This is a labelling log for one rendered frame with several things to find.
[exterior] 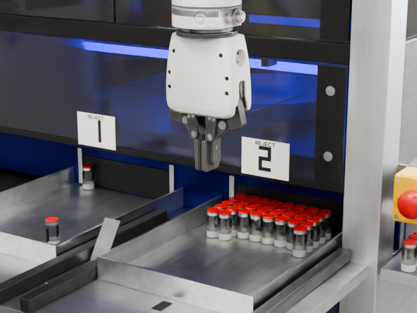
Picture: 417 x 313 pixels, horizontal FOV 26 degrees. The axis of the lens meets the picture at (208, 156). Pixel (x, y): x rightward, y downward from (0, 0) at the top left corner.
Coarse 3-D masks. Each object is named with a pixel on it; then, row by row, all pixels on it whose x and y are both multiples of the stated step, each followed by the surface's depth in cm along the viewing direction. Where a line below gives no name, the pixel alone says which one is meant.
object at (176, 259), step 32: (192, 224) 151; (128, 256) 137; (160, 256) 139; (192, 256) 139; (224, 256) 139; (256, 256) 139; (288, 256) 139; (320, 256) 134; (160, 288) 125; (192, 288) 122; (224, 288) 120; (256, 288) 128
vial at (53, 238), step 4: (48, 224) 142; (52, 224) 141; (56, 224) 142; (48, 228) 142; (52, 228) 142; (56, 228) 142; (48, 232) 142; (52, 232) 142; (56, 232) 142; (48, 236) 142; (52, 236) 142; (56, 236) 142; (48, 240) 142; (52, 240) 142; (56, 240) 142
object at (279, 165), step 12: (252, 144) 142; (264, 144) 141; (276, 144) 140; (288, 144) 139; (252, 156) 143; (264, 156) 142; (276, 156) 141; (288, 156) 139; (252, 168) 144; (276, 168) 141; (288, 168) 140; (288, 180) 140
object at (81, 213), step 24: (72, 168) 175; (0, 192) 160; (24, 192) 165; (48, 192) 170; (72, 192) 170; (96, 192) 170; (0, 216) 157; (24, 216) 157; (48, 216) 157; (72, 216) 157; (96, 216) 157; (120, 216) 147; (0, 240) 141; (24, 240) 138; (72, 240) 138
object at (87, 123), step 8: (80, 112) 160; (80, 120) 161; (88, 120) 160; (96, 120) 159; (104, 120) 158; (112, 120) 157; (80, 128) 161; (88, 128) 160; (96, 128) 159; (104, 128) 158; (112, 128) 157; (80, 136) 162; (88, 136) 161; (96, 136) 160; (104, 136) 159; (112, 136) 158; (88, 144) 161; (96, 144) 160; (104, 144) 159; (112, 144) 158
